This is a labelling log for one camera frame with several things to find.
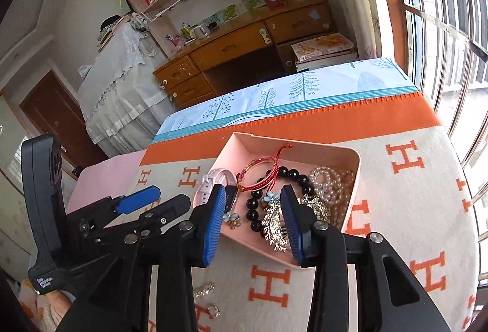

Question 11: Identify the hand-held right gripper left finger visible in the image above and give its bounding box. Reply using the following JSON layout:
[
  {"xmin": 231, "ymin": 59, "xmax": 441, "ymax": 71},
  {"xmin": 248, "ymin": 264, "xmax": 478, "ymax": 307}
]
[{"xmin": 55, "ymin": 184, "xmax": 227, "ymax": 332}]

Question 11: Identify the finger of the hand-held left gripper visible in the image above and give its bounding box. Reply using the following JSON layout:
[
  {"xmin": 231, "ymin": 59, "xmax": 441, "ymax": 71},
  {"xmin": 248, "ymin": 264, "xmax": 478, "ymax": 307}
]
[
  {"xmin": 110, "ymin": 185, "xmax": 163, "ymax": 216},
  {"xmin": 133, "ymin": 193, "xmax": 192, "ymax": 237}
]

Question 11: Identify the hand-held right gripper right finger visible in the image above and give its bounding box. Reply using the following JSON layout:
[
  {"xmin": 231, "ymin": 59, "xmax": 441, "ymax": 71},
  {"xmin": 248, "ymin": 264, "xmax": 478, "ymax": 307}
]
[{"xmin": 280, "ymin": 185, "xmax": 452, "ymax": 332}]

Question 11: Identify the rhinestone leaf hair comb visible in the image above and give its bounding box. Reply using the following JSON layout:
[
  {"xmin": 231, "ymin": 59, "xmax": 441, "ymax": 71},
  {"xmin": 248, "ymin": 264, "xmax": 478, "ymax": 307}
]
[{"xmin": 261, "ymin": 192, "xmax": 330, "ymax": 253}]

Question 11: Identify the white smartwatch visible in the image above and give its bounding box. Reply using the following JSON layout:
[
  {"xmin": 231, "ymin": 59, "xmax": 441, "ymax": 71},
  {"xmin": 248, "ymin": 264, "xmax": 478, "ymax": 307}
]
[{"xmin": 193, "ymin": 168, "xmax": 239, "ymax": 212}]

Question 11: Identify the red string bracelet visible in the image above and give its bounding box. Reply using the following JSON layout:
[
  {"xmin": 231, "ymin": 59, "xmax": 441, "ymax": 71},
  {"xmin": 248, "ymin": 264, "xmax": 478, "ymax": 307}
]
[{"xmin": 236, "ymin": 143, "xmax": 294, "ymax": 192}]

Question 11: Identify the black bead bracelet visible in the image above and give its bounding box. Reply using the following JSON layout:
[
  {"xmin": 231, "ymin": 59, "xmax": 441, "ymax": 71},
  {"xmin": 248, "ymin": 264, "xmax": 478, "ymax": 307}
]
[{"xmin": 244, "ymin": 166, "xmax": 317, "ymax": 233}]

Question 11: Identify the large pearl bracelet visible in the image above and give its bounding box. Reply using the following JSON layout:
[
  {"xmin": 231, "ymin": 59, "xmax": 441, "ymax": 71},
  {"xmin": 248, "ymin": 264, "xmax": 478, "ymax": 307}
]
[{"xmin": 324, "ymin": 169, "xmax": 357, "ymax": 228}]

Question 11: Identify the pink plastic tray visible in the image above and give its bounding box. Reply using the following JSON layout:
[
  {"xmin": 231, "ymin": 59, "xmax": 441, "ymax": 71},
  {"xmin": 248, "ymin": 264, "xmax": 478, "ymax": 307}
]
[{"xmin": 193, "ymin": 132, "xmax": 362, "ymax": 272}]

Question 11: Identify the pink sheet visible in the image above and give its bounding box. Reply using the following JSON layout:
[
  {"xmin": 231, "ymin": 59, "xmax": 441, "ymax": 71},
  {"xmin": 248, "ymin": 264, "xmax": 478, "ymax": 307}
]
[{"xmin": 66, "ymin": 149, "xmax": 153, "ymax": 211}]

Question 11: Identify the rhinestone bar pin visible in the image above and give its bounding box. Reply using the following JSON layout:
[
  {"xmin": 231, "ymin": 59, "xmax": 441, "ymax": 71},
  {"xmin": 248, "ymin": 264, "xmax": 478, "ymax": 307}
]
[{"xmin": 192, "ymin": 280, "xmax": 216, "ymax": 298}]

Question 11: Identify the brown wooden door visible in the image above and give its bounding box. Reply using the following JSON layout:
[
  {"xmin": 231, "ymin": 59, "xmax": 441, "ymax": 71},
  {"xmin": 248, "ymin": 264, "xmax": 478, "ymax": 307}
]
[{"xmin": 19, "ymin": 70, "xmax": 109, "ymax": 174}]

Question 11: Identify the orange patterned cloth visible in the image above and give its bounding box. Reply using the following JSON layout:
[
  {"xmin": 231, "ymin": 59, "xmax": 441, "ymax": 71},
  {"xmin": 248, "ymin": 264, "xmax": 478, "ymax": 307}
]
[{"xmin": 17, "ymin": 279, "xmax": 82, "ymax": 332}]

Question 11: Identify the orange and grey blanket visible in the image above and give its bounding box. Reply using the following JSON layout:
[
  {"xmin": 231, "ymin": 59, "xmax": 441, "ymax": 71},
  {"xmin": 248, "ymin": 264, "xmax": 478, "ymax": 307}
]
[{"xmin": 137, "ymin": 92, "xmax": 481, "ymax": 332}]

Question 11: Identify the white lace cloth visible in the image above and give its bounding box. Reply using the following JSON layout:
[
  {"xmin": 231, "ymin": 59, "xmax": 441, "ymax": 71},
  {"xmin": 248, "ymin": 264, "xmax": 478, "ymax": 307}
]
[{"xmin": 78, "ymin": 13, "xmax": 172, "ymax": 157}]

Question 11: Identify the blue tree-print sheet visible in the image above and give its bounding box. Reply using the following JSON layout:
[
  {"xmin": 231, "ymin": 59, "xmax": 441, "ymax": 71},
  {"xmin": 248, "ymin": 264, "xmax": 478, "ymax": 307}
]
[{"xmin": 152, "ymin": 57, "xmax": 418, "ymax": 144}]

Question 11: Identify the pile of papers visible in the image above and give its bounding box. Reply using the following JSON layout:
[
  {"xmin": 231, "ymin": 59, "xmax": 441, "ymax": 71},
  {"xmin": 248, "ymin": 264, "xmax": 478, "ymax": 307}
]
[{"xmin": 97, "ymin": 13, "xmax": 132, "ymax": 50}]

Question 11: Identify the wooden desk with drawers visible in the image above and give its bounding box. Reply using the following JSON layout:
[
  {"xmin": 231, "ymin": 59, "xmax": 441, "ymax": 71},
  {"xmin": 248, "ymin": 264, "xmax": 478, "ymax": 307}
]
[{"xmin": 152, "ymin": 0, "xmax": 338, "ymax": 107}]

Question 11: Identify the stack of magazines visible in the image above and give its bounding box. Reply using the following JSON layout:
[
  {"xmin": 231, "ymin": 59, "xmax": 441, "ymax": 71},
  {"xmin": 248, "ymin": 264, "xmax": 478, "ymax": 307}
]
[{"xmin": 290, "ymin": 32, "xmax": 359, "ymax": 73}]

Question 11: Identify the row of picture cards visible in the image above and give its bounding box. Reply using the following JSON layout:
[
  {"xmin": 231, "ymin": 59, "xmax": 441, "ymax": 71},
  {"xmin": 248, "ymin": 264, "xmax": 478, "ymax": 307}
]
[{"xmin": 198, "ymin": 0, "xmax": 267, "ymax": 29}]

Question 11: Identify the window with metal bars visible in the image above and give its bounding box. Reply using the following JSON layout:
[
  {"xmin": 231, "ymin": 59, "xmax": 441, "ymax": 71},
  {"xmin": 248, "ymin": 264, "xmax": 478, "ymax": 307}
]
[{"xmin": 366, "ymin": 0, "xmax": 488, "ymax": 332}]

